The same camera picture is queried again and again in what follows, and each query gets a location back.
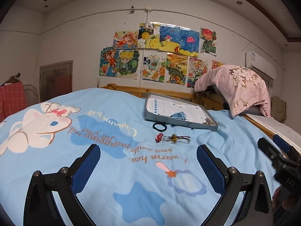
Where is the right hand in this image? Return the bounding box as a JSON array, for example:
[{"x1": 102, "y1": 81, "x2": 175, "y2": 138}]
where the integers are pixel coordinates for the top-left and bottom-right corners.
[{"x1": 271, "y1": 185, "x2": 293, "y2": 211}]

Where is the olive hanging garment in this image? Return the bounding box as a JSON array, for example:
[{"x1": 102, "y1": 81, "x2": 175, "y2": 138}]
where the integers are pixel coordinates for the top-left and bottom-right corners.
[{"x1": 271, "y1": 95, "x2": 287, "y2": 123}]

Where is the beige hair claw clip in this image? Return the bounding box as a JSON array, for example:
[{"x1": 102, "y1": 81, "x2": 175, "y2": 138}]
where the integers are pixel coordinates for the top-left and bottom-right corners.
[{"x1": 203, "y1": 118, "x2": 215, "y2": 125}]

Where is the light blue cartoon bedsheet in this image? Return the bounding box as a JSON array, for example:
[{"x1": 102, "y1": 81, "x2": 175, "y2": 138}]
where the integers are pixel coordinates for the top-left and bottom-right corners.
[{"x1": 1, "y1": 88, "x2": 279, "y2": 225}]

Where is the blue watch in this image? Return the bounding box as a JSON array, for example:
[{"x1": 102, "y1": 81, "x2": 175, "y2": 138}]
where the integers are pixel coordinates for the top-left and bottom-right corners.
[{"x1": 170, "y1": 111, "x2": 187, "y2": 120}]

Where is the pink floral cloth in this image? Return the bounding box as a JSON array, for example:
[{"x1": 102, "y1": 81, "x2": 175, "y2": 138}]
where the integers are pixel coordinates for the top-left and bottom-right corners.
[{"x1": 194, "y1": 65, "x2": 271, "y2": 117}]

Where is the grid paper sheet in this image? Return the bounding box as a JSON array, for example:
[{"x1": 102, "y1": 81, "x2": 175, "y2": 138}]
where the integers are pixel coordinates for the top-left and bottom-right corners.
[{"x1": 146, "y1": 98, "x2": 208, "y2": 123}]

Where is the white air conditioner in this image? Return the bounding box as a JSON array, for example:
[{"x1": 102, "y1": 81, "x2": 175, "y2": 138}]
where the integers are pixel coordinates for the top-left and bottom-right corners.
[{"x1": 245, "y1": 52, "x2": 277, "y2": 81}]

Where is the grey shallow box tray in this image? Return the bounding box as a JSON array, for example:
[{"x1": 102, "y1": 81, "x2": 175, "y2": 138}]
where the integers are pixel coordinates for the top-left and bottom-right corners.
[{"x1": 145, "y1": 93, "x2": 218, "y2": 131}]

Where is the red checked cloth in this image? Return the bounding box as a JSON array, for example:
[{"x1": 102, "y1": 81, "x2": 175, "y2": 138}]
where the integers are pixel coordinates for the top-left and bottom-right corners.
[{"x1": 0, "y1": 82, "x2": 26, "y2": 121}]

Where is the crowded red doodle drawing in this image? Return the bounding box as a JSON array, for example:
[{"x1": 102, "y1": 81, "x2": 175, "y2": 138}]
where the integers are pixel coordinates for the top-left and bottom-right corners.
[{"x1": 187, "y1": 57, "x2": 209, "y2": 88}]

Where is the dinosaur landscape drawing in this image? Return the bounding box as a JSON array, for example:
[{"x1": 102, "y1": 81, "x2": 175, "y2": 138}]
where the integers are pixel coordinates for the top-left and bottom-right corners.
[{"x1": 166, "y1": 53, "x2": 188, "y2": 86}]

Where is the white fruit drawing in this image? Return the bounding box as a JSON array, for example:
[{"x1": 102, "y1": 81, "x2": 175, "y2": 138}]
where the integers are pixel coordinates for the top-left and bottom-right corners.
[{"x1": 142, "y1": 51, "x2": 167, "y2": 83}]

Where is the orange girl drawing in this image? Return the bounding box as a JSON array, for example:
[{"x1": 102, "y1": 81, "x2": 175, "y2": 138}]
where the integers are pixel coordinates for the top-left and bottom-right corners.
[{"x1": 99, "y1": 47, "x2": 119, "y2": 77}]

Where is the blond boy drawing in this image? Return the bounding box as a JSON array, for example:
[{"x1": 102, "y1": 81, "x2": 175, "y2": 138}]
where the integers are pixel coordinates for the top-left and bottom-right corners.
[{"x1": 117, "y1": 50, "x2": 140, "y2": 80}]

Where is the red-haired character drawing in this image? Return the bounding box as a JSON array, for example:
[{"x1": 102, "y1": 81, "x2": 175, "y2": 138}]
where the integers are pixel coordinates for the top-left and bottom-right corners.
[{"x1": 200, "y1": 27, "x2": 217, "y2": 56}]

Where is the blue sea jellyfish drawing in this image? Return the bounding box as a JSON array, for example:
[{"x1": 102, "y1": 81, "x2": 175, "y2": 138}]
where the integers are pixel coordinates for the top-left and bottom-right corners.
[{"x1": 158, "y1": 24, "x2": 200, "y2": 57}]

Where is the mermaid girl drawing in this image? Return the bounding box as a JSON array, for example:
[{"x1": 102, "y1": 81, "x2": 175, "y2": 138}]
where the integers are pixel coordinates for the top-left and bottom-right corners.
[{"x1": 113, "y1": 31, "x2": 138, "y2": 50}]

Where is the black yellow moon drawing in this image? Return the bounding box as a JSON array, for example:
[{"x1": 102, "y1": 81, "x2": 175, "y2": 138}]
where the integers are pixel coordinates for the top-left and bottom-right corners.
[{"x1": 137, "y1": 22, "x2": 160, "y2": 50}]

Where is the black hair tie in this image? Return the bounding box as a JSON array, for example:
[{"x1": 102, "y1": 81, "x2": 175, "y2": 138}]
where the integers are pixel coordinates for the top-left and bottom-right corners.
[{"x1": 152, "y1": 121, "x2": 168, "y2": 131}]

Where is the brown wall cabinet door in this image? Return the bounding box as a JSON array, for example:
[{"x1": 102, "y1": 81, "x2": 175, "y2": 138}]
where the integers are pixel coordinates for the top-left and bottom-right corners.
[{"x1": 39, "y1": 60, "x2": 73, "y2": 102}]

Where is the wooden bed rail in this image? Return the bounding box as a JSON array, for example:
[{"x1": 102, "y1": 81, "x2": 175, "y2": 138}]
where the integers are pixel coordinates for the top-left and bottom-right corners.
[{"x1": 99, "y1": 82, "x2": 301, "y2": 156}]

